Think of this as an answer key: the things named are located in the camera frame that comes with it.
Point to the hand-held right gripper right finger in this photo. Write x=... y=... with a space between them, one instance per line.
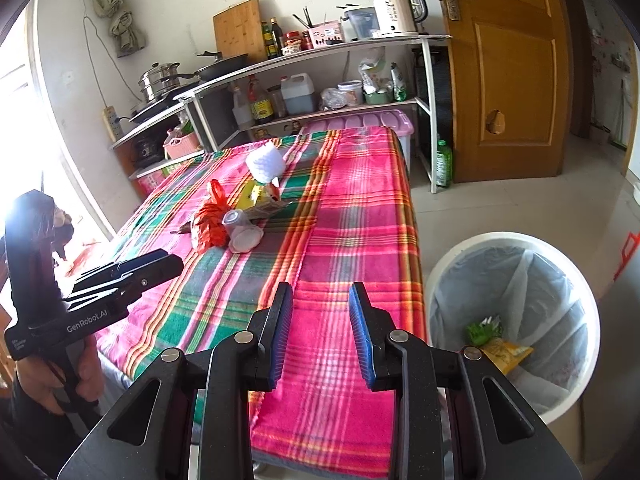
x=362 y=335

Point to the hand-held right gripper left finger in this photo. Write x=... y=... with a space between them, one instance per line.
x=282 y=335

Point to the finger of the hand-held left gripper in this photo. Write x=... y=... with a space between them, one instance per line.
x=150 y=275
x=142 y=259

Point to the dark brown wrapper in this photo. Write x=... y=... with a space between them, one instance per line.
x=181 y=231

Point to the red plastic bag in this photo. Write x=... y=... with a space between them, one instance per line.
x=210 y=220

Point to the clear plastic cup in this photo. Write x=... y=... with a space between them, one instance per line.
x=235 y=220

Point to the green snack bag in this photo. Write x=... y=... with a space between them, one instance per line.
x=480 y=332

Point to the yellow green packet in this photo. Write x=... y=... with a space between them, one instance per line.
x=255 y=200

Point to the yellow snack bag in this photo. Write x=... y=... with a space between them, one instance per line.
x=505 y=352

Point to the white foam fruit net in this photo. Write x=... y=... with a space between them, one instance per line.
x=265 y=162

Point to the white trash bin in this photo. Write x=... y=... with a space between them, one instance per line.
x=500 y=239

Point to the clear bin liner bag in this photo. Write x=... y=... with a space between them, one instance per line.
x=540 y=290

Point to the person's left hand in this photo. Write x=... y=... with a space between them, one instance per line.
x=90 y=370

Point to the printed cardboard box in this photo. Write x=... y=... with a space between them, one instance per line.
x=155 y=177

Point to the plaid tablecloth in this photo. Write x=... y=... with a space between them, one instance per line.
x=340 y=240

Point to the black kitchen appliance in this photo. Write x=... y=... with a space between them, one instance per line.
x=147 y=150

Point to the pink plastic basket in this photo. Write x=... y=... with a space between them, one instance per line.
x=182 y=146

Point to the white power strip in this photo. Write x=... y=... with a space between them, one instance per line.
x=112 y=124

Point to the black induction cooker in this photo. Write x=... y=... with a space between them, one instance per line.
x=155 y=109

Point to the steel steamer pot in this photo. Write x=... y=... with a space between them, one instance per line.
x=159 y=82

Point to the clear plastic bottle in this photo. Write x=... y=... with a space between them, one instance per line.
x=241 y=110

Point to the green plastic bottle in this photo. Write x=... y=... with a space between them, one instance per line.
x=443 y=165

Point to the cooking oil bottle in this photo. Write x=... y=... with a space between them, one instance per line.
x=261 y=105

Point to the brown jar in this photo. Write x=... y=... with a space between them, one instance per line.
x=276 y=102

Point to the black wok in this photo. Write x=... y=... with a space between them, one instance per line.
x=220 y=66

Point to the pink lidded storage box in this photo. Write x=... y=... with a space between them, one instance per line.
x=360 y=120

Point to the white jerrycan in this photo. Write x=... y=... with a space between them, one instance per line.
x=297 y=95

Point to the green bowl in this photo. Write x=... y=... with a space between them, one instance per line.
x=377 y=97

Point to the crumpled plastic bag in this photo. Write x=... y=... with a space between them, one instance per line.
x=331 y=99

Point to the hanging grey cloth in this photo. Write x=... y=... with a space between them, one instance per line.
x=122 y=20

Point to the white plastic tub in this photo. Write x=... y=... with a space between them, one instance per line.
x=350 y=94

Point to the wooden cutting board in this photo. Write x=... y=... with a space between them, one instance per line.
x=240 y=30

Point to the dark sauce bottle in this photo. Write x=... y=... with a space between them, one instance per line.
x=276 y=40
x=267 y=42

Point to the plastic food bags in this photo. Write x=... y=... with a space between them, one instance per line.
x=374 y=76

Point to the red lidded jar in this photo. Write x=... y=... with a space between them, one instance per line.
x=306 y=40
x=293 y=42

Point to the red plastic object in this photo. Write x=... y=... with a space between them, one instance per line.
x=627 y=255

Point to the white kitchen shelf unit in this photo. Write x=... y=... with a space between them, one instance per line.
x=325 y=50

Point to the black chopsticks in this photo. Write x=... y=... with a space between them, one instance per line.
x=304 y=19

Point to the pink utensil holder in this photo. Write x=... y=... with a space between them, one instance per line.
x=326 y=35

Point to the wooden door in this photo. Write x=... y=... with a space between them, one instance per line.
x=510 y=85

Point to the clear plastic jug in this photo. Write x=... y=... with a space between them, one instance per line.
x=360 y=24

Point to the white electric kettle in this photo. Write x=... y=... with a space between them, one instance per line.
x=395 y=10

